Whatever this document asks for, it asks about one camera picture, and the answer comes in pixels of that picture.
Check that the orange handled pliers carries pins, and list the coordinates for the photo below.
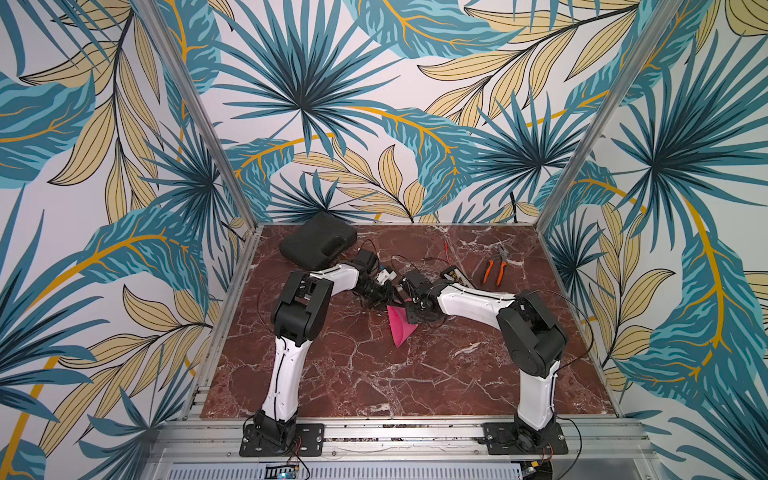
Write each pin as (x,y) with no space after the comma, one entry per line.
(496,266)

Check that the aluminium frame post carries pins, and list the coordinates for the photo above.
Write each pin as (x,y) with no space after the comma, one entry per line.
(647,41)
(160,34)

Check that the green circuit board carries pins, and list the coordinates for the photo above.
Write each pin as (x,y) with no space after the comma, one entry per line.
(281,472)

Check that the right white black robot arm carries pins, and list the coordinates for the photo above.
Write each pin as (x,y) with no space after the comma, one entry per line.
(532,334)

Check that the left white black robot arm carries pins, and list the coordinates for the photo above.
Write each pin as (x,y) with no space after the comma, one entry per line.
(299,318)

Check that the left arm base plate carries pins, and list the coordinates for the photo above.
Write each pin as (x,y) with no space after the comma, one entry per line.
(305,439)

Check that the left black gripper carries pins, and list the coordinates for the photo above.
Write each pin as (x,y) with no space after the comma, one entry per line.
(387,296)

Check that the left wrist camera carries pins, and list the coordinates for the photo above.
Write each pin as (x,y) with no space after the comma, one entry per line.
(385,276)

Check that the aluminium front rail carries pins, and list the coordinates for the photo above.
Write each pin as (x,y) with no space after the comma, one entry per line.
(416,439)

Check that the pink square paper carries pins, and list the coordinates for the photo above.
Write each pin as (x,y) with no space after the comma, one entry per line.
(400,328)

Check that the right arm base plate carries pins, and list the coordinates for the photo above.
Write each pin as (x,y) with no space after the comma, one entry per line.
(513,438)

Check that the black plastic tool case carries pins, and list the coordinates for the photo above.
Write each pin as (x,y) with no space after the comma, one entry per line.
(317,243)

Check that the left aluminium frame post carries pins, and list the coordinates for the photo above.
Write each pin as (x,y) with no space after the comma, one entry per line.
(160,34)

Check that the right aluminium frame post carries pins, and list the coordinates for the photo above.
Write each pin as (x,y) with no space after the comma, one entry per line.
(647,41)

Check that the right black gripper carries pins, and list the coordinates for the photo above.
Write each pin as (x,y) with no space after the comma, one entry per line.
(411,299)

